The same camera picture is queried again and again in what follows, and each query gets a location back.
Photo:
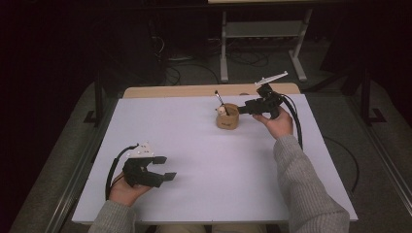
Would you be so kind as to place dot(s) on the wooden table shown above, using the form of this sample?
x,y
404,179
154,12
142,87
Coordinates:
x,y
194,90

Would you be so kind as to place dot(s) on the white table board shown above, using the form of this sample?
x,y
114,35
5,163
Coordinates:
x,y
207,155

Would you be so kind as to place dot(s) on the wooden brush holder cup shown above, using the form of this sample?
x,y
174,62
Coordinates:
x,y
228,121

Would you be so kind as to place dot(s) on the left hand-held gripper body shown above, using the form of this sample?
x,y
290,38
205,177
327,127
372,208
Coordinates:
x,y
139,173

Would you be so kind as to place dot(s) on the white metal stand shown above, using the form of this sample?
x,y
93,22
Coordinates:
x,y
262,29

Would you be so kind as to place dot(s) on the black metal stand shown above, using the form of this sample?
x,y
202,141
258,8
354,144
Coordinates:
x,y
367,100
98,103

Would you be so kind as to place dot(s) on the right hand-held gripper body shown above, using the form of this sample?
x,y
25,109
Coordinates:
x,y
268,102

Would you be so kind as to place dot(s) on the black thin brush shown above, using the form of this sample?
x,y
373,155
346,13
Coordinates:
x,y
221,102

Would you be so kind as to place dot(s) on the person's left hand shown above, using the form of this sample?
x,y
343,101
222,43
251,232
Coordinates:
x,y
124,194

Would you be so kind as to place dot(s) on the metal floor rail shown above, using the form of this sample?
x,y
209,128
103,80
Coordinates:
x,y
385,161
69,191

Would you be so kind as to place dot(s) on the person's right hand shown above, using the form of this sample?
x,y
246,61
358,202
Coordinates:
x,y
280,126

